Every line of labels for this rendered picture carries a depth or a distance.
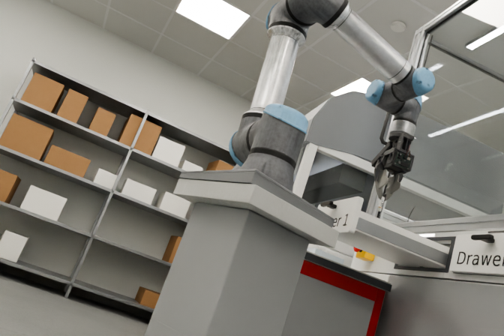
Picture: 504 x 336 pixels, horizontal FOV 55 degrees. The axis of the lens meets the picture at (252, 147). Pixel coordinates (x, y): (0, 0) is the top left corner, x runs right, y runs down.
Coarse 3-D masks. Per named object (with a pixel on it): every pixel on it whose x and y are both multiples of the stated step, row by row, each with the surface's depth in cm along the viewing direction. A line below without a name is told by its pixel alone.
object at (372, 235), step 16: (368, 224) 140; (384, 224) 142; (352, 240) 154; (368, 240) 146; (384, 240) 141; (400, 240) 142; (416, 240) 144; (384, 256) 163; (400, 256) 153; (416, 256) 144; (432, 256) 144
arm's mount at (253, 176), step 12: (204, 180) 107; (216, 180) 103; (228, 180) 99; (240, 180) 97; (252, 180) 94; (264, 180) 96; (276, 192) 98; (288, 192) 100; (300, 204) 102; (312, 216) 105; (324, 216) 107
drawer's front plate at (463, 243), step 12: (456, 240) 142; (468, 240) 137; (480, 240) 132; (456, 252) 140; (468, 252) 135; (480, 252) 130; (492, 252) 126; (456, 264) 138; (468, 264) 133; (480, 264) 129; (492, 264) 125
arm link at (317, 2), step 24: (288, 0) 134; (312, 0) 129; (336, 0) 129; (336, 24) 132; (360, 24) 132; (360, 48) 135; (384, 48) 134; (384, 72) 138; (408, 72) 137; (408, 96) 142
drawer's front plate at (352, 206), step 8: (344, 200) 147; (352, 200) 142; (360, 200) 139; (320, 208) 163; (328, 208) 156; (336, 208) 151; (344, 208) 145; (352, 208) 140; (360, 208) 138; (336, 216) 148; (344, 216) 143; (352, 216) 138; (336, 224) 146; (352, 224) 137; (344, 232) 139; (352, 232) 137
